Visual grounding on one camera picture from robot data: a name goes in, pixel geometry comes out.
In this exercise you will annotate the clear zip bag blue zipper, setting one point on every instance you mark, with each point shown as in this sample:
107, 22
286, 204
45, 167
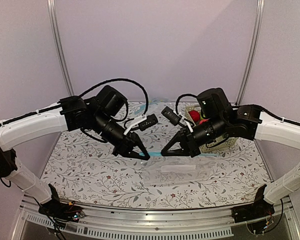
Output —
169, 170

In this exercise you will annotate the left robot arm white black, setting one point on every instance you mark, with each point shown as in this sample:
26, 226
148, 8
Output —
94, 109

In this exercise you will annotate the aluminium frame post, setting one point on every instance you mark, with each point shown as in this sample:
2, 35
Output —
52, 12
252, 51

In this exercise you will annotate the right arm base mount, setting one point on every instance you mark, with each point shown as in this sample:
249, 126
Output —
257, 209

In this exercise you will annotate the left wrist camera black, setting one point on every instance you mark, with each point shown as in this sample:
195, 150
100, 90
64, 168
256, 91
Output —
150, 121

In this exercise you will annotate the floral patterned tablecloth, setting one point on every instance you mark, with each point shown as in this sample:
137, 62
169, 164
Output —
86, 171

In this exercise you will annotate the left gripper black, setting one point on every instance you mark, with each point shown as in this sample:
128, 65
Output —
124, 148

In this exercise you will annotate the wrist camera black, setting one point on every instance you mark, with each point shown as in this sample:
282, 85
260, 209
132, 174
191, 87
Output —
172, 117
150, 121

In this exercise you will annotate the aluminium front rail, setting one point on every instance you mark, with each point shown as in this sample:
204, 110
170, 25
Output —
116, 223

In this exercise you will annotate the left aluminium frame post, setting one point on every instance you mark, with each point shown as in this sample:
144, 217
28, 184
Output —
52, 12

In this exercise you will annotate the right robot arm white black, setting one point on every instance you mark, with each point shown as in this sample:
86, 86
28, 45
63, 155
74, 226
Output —
251, 122

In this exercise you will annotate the right aluminium frame post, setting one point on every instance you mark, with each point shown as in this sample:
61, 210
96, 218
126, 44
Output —
252, 51

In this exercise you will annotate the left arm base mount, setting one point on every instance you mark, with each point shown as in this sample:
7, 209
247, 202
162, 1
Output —
54, 208

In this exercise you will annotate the beige perforated plastic basket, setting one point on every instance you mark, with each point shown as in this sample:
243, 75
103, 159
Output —
217, 144

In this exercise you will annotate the red toy apple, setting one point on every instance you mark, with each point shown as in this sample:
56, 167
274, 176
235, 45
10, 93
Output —
195, 116

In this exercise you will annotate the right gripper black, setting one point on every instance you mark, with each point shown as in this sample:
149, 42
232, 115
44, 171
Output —
186, 150

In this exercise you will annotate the red toy tomato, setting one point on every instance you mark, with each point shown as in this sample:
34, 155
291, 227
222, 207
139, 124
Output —
202, 121

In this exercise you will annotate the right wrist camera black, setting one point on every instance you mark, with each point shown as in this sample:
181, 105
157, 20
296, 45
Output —
172, 117

